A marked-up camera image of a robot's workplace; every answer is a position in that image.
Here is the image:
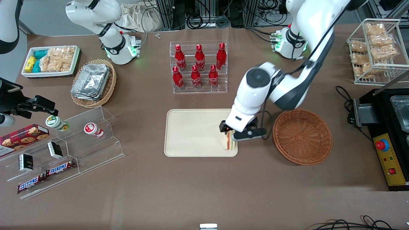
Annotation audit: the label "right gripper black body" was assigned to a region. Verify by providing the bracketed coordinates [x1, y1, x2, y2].
[0, 78, 24, 115]

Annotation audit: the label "triangular sandwich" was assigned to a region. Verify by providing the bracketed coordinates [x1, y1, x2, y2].
[222, 130, 237, 151]

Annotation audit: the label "beige rectangular tray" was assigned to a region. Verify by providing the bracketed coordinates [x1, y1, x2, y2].
[164, 109, 238, 157]

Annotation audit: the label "white rectangular snack tray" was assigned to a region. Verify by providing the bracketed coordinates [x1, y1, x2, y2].
[21, 45, 80, 79]

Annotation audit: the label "round brown wicker basket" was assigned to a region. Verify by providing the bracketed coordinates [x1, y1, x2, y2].
[272, 109, 333, 166]

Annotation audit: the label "oval light wicker basket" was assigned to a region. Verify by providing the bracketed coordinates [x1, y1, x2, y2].
[70, 59, 117, 109]

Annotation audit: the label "green label yogurt bottle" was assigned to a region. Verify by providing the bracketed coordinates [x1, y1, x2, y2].
[45, 115, 70, 132]

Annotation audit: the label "red tartan cookie box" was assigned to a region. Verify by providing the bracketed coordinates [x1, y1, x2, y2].
[0, 124, 50, 157]

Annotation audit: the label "yellow small snack box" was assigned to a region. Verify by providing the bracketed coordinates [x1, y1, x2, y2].
[24, 56, 37, 73]

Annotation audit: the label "clear rice cracker pack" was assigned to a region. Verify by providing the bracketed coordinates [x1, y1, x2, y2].
[39, 55, 63, 73]
[48, 47, 76, 72]

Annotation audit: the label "clear acrylic bottle rack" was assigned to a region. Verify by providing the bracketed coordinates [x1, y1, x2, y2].
[169, 41, 228, 94]

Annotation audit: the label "small black white carton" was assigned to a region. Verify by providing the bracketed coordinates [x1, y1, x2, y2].
[47, 141, 63, 159]
[19, 154, 34, 172]

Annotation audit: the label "red cola bottle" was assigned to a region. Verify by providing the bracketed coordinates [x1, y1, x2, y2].
[191, 65, 202, 89]
[195, 44, 206, 71]
[174, 44, 187, 71]
[216, 42, 227, 70]
[172, 66, 185, 90]
[208, 65, 219, 89]

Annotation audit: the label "aluminium foil container stack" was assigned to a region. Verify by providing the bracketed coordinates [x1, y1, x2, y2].
[71, 64, 111, 101]

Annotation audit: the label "red label yogurt bottle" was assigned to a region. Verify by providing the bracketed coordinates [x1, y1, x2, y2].
[84, 123, 104, 139]

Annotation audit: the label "snickers chocolate bar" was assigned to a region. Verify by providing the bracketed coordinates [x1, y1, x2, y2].
[46, 159, 77, 178]
[17, 173, 47, 195]

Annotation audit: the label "clear acrylic step display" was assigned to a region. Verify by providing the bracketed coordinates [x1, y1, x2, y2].
[0, 106, 125, 200]

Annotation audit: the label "white cloth bag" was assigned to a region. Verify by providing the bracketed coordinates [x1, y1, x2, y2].
[120, 3, 160, 32]

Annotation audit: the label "bagged fried snack pack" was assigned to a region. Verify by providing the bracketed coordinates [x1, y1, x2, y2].
[365, 23, 387, 36]
[369, 34, 394, 47]
[350, 53, 371, 65]
[350, 40, 368, 53]
[354, 63, 375, 79]
[371, 45, 398, 61]

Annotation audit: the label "black machine housing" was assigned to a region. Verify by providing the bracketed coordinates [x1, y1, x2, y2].
[353, 69, 409, 192]

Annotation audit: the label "yellow control panel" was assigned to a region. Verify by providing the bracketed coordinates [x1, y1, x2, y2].
[373, 133, 408, 187]

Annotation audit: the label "steel pan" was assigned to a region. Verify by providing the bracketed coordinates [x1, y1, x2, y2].
[390, 95, 409, 133]

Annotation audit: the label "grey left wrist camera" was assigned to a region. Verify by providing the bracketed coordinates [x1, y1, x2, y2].
[231, 127, 267, 142]

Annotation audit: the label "black arm base cables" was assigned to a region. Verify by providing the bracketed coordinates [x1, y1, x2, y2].
[245, 27, 276, 44]

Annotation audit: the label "black machine power cable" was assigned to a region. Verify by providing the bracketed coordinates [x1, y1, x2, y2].
[335, 85, 374, 143]

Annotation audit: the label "black coiled cable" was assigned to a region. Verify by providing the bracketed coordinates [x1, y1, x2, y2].
[187, 14, 204, 29]

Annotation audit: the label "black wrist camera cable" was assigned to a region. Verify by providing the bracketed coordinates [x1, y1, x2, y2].
[258, 0, 352, 140]

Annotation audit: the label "black floor cables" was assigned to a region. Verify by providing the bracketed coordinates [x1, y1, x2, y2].
[311, 215, 409, 230]

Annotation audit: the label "white wire rack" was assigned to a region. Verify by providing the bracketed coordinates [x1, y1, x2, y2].
[346, 18, 409, 86]

